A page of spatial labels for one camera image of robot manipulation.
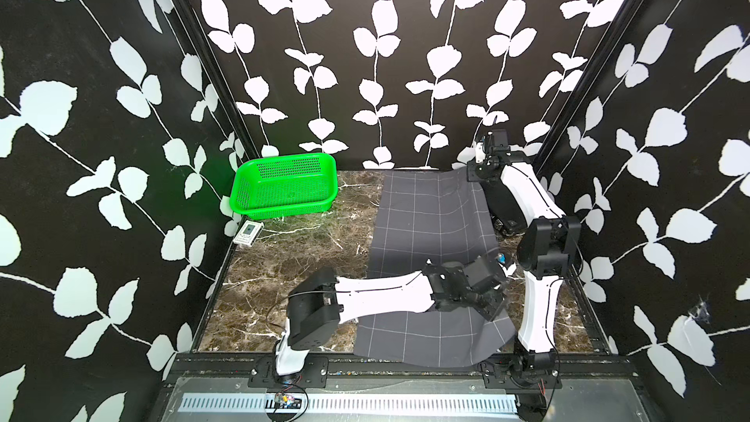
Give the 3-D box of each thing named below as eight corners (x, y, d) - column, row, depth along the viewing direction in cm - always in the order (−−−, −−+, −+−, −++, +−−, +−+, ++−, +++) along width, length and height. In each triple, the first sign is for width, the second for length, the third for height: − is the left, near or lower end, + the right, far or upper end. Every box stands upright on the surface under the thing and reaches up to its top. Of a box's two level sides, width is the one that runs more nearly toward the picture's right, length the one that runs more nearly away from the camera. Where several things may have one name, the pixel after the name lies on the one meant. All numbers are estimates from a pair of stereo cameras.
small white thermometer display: (235, 242, 101) (232, 239, 99) (248, 222, 106) (245, 219, 104) (251, 246, 100) (249, 242, 98) (263, 226, 105) (261, 222, 103)
